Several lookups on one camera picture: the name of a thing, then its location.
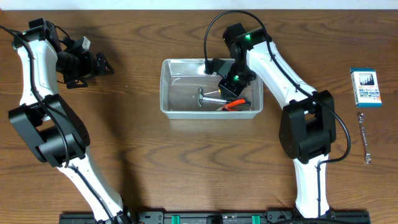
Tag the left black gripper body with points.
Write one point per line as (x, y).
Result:
(94, 64)

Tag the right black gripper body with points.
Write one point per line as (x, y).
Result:
(231, 88)

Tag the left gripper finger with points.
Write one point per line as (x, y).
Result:
(76, 83)
(102, 66)

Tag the yellow black screwdriver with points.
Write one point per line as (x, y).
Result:
(213, 92)

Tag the red handled pliers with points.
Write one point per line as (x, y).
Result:
(230, 106)

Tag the small claw hammer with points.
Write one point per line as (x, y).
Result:
(201, 99)

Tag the clear plastic container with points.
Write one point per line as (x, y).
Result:
(179, 83)

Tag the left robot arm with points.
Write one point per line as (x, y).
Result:
(50, 128)

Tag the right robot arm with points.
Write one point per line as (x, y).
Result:
(307, 128)

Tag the blue white screw box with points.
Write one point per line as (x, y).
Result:
(365, 87)

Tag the silver wrench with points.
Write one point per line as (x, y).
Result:
(367, 157)

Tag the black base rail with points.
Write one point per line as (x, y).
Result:
(270, 216)

